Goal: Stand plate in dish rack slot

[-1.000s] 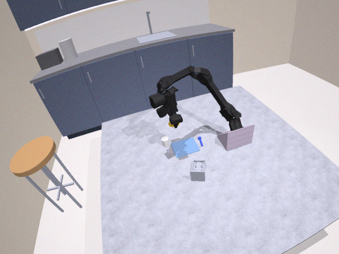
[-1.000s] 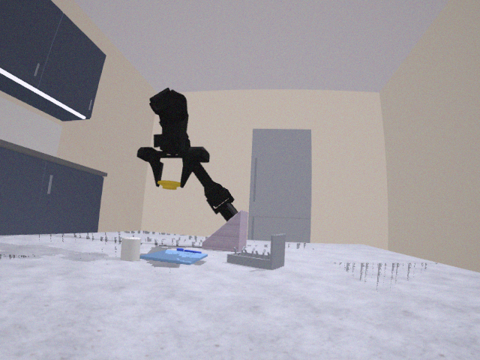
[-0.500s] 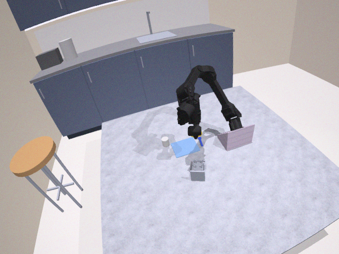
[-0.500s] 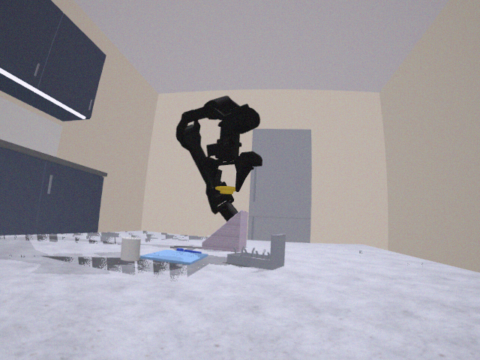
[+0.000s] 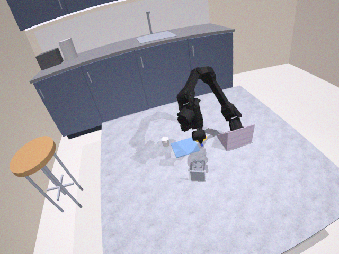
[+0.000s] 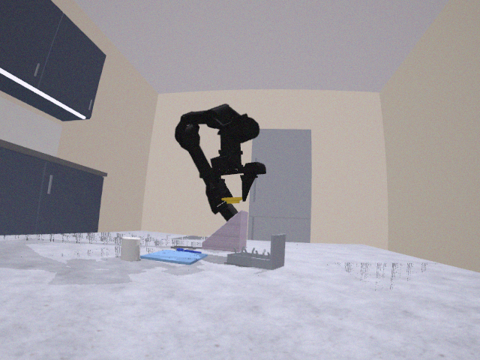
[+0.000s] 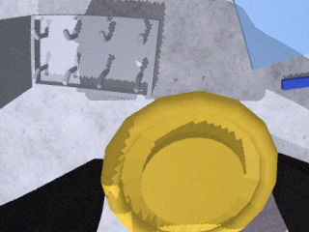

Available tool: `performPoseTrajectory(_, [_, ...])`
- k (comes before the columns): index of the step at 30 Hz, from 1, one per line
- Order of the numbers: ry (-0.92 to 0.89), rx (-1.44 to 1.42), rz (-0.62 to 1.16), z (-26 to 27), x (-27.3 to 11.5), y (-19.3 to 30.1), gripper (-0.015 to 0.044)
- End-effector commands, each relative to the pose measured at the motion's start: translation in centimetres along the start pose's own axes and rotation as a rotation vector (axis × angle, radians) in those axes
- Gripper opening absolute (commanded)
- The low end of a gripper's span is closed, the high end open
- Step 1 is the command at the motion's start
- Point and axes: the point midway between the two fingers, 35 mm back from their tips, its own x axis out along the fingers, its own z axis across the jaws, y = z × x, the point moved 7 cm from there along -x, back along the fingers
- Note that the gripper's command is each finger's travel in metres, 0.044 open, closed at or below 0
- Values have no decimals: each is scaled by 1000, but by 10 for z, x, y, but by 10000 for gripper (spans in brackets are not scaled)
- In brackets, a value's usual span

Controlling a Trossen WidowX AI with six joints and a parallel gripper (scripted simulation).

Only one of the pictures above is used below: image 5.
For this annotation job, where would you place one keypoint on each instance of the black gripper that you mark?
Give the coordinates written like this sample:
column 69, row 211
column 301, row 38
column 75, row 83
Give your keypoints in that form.
column 199, row 134

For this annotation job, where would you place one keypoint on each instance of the white cylinder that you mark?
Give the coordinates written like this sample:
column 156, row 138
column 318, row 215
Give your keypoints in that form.
column 165, row 141

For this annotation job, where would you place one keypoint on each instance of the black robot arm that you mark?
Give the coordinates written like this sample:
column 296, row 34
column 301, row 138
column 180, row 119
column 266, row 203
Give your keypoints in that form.
column 192, row 109

